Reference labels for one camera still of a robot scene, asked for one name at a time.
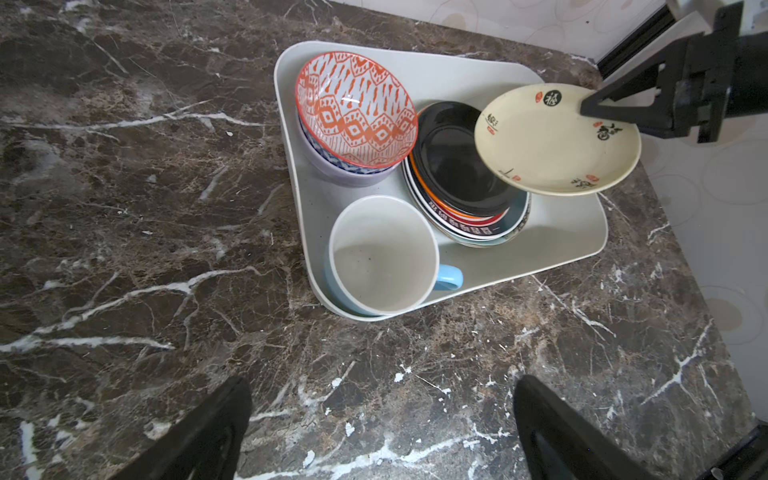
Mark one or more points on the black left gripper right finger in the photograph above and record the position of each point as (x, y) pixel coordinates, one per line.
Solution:
(560, 444)

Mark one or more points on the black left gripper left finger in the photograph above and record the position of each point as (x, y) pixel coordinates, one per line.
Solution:
(205, 444)

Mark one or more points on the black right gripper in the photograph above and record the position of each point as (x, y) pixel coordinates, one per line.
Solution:
(703, 79)

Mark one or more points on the cream yellow printed plate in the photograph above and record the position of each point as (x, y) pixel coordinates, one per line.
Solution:
(534, 138)

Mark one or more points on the black plate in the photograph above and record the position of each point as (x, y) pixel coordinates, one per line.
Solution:
(450, 166)

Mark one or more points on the light blue ceramic mug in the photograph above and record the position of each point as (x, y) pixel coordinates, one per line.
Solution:
(383, 258)

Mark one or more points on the red patterned bowl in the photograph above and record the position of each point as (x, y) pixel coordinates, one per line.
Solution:
(356, 109)

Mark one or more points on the lavender ceramic bowl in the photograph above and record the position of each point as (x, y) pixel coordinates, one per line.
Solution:
(336, 170)

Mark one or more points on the orange plate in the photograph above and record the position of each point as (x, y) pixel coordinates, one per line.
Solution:
(454, 213)

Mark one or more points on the black frame post right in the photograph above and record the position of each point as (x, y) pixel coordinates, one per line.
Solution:
(641, 37)

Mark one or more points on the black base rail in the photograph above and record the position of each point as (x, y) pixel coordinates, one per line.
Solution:
(746, 460)

